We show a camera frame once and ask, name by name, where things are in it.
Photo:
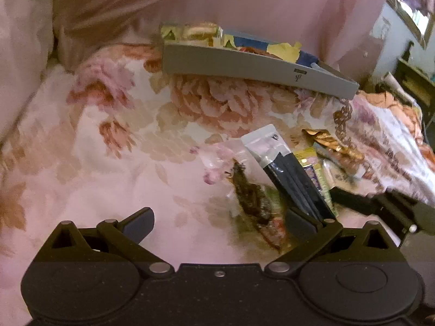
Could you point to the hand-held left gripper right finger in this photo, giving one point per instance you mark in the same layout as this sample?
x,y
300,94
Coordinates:
x,y
300,224

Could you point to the black stick snack packet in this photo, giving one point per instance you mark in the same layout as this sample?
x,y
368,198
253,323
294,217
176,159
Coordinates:
x,y
292,173

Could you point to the clear packet of dark snack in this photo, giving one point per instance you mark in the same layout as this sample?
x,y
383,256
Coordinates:
x,y
253,197

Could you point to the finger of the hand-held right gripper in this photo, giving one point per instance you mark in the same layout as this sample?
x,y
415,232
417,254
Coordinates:
x,y
350,201

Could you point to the orange cloth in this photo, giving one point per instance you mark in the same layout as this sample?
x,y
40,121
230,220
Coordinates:
x,y
397,103

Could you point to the dark wooden furniture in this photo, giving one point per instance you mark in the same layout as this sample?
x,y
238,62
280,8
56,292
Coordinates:
x,y
413,78

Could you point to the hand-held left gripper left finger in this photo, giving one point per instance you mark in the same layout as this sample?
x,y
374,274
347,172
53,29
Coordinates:
x,y
137,223

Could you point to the gold foil snack packet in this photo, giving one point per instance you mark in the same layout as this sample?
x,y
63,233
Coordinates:
x,y
331,146

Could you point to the orange yellow snack packet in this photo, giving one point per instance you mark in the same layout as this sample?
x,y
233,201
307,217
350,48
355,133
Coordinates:
x,y
198,32

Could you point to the gold framed window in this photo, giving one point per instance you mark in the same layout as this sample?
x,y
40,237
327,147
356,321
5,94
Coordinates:
x,y
409,10

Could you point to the pink curtain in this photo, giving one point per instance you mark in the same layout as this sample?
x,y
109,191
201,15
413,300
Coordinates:
x,y
258,3

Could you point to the yellow green snack packet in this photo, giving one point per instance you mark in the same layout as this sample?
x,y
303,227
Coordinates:
x,y
317,173

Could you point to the grey tray with printed lining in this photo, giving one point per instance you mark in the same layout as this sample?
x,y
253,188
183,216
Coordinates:
x,y
244,66

